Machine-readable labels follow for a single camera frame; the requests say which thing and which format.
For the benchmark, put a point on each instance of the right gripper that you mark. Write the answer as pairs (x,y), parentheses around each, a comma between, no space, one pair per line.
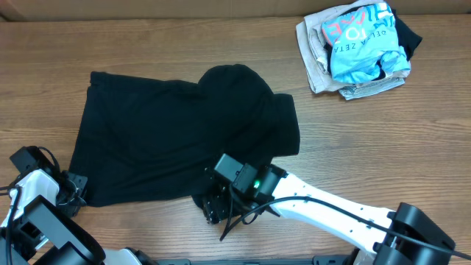
(220,204)

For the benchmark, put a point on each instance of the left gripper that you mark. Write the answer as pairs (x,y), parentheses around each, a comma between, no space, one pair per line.
(74,195)

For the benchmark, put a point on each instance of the black t-shirt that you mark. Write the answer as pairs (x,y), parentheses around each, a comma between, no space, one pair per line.
(146,139)

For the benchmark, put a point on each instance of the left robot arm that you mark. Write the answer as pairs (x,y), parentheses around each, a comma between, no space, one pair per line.
(44,200)

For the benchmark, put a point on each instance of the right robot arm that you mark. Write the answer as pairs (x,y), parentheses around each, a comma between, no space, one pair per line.
(379,235)

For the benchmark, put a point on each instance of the grey patterned folded garment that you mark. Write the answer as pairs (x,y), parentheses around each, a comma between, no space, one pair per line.
(372,88)

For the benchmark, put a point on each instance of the beige folded garment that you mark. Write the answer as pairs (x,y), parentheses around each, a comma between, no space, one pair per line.
(311,44)

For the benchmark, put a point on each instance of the light blue printed t-shirt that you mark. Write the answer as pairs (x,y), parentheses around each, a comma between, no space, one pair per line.
(364,48)

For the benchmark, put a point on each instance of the black garment in pile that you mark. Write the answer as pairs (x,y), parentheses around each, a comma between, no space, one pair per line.
(406,35)

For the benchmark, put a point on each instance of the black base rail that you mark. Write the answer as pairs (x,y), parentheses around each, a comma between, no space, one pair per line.
(316,260)

